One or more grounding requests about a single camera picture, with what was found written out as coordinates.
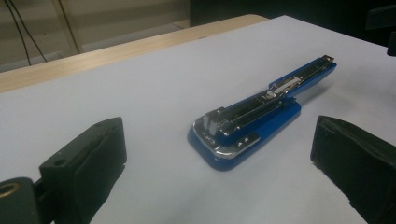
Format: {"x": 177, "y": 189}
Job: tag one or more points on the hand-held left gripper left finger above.
{"x": 84, "y": 168}

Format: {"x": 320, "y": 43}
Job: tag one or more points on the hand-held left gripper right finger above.
{"x": 358, "y": 161}

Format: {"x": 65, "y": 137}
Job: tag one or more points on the blue stapler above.
{"x": 267, "y": 127}

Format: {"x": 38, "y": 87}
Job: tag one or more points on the white table sheet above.
{"x": 140, "y": 93}

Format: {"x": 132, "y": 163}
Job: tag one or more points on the wooden table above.
{"x": 93, "y": 59}

